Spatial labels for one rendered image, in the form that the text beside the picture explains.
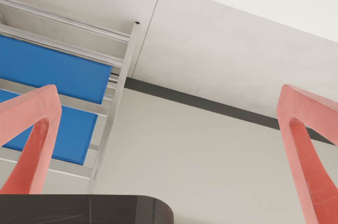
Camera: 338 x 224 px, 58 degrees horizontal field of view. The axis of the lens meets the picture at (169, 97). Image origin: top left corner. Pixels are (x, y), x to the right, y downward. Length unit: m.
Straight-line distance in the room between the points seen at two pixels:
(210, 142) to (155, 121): 0.51
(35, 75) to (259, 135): 1.98
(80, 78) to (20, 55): 0.33
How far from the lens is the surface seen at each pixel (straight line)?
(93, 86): 1.69
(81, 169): 1.60
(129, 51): 1.79
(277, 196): 2.92
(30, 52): 1.80
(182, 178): 2.57
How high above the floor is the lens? 1.03
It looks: 21 degrees down
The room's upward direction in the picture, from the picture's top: 168 degrees counter-clockwise
